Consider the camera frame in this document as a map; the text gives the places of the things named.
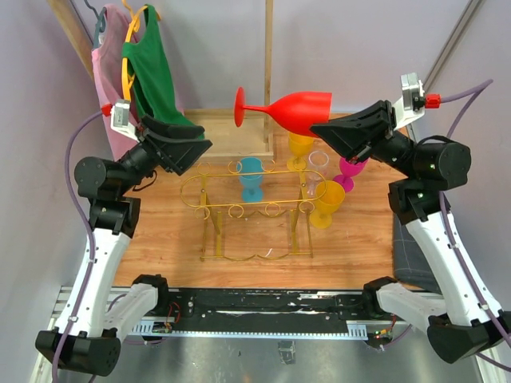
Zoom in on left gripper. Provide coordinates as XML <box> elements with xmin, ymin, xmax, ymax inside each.
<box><xmin>117</xmin><ymin>113</ymin><xmax>212</xmax><ymax>195</ymax></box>

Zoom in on magenta plastic wine glass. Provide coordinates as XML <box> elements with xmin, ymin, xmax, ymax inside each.
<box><xmin>333</xmin><ymin>157</ymin><xmax>368</xmax><ymax>193</ymax></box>

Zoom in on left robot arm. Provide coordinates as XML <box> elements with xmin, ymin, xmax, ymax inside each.
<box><xmin>35</xmin><ymin>116</ymin><xmax>212</xmax><ymax>382</ymax></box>

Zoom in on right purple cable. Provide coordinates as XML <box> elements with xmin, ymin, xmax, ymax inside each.
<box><xmin>437</xmin><ymin>78</ymin><xmax>511</xmax><ymax>370</ymax></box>

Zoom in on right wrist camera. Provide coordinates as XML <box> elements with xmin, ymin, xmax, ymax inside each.
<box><xmin>393</xmin><ymin>73</ymin><xmax>442</xmax><ymax>126</ymax></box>

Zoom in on blue plastic wine glass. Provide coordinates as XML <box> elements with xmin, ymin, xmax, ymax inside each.
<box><xmin>236</xmin><ymin>157</ymin><xmax>263</xmax><ymax>203</ymax></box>

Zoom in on red plastic wine glass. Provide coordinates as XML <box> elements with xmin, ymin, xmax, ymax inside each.
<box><xmin>233</xmin><ymin>87</ymin><xmax>332</xmax><ymax>138</ymax></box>

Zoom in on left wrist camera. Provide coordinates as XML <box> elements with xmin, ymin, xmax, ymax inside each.
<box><xmin>101</xmin><ymin>99</ymin><xmax>136</xmax><ymax>140</ymax></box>

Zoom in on gold wire glass rack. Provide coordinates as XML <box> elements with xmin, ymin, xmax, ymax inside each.
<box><xmin>180</xmin><ymin>160</ymin><xmax>317</xmax><ymax>262</ymax></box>

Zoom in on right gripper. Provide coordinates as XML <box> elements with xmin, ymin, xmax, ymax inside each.
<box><xmin>309</xmin><ymin>99</ymin><xmax>419</xmax><ymax>179</ymax></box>

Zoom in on clear plastic wine glass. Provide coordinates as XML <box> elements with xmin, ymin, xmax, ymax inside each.
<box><xmin>306</xmin><ymin>150</ymin><xmax>330</xmax><ymax>197</ymax></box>

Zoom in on pink shirt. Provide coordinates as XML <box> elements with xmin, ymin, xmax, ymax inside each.
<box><xmin>91</xmin><ymin>4</ymin><xmax>139</xmax><ymax>160</ymax></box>

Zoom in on purple cable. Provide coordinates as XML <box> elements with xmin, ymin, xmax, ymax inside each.
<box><xmin>51</xmin><ymin>109</ymin><xmax>117</xmax><ymax>383</ymax></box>
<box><xmin>437</xmin><ymin>78</ymin><xmax>511</xmax><ymax>370</ymax></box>

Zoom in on yellow wine glass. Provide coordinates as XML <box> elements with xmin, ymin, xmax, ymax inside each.
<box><xmin>310</xmin><ymin>180</ymin><xmax>346</xmax><ymax>229</ymax></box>
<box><xmin>287</xmin><ymin>132</ymin><xmax>314</xmax><ymax>171</ymax></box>

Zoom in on black mounting base rail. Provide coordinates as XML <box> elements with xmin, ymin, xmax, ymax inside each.
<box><xmin>132</xmin><ymin>288</ymin><xmax>401</xmax><ymax>340</ymax></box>

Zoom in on green tank top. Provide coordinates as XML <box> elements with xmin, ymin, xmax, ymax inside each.
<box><xmin>121</xmin><ymin>4</ymin><xmax>193</xmax><ymax>126</ymax></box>

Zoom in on grey checked cloth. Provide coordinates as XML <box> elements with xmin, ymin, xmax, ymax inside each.
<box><xmin>393</xmin><ymin>215</ymin><xmax>441</xmax><ymax>294</ymax></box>

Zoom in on yellow clothes hanger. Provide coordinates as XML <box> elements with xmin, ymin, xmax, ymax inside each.
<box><xmin>121</xmin><ymin>4</ymin><xmax>168</xmax><ymax>115</ymax></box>

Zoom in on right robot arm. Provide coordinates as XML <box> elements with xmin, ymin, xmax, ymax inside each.
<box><xmin>310</xmin><ymin>101</ymin><xmax>510</xmax><ymax>364</ymax></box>

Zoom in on wooden clothes rack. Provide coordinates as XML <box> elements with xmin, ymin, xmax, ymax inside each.
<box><xmin>48</xmin><ymin>1</ymin><xmax>274</xmax><ymax>164</ymax></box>

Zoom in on grey clothes hanger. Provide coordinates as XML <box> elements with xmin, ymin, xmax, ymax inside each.
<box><xmin>84</xmin><ymin>0</ymin><xmax>107</xmax><ymax>49</ymax></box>

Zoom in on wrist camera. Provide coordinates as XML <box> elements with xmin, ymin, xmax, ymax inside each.
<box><xmin>393</xmin><ymin>73</ymin><xmax>442</xmax><ymax>126</ymax></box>
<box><xmin>101</xmin><ymin>99</ymin><xmax>136</xmax><ymax>140</ymax></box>

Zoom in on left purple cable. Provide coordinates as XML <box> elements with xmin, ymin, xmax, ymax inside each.
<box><xmin>51</xmin><ymin>109</ymin><xmax>117</xmax><ymax>383</ymax></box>

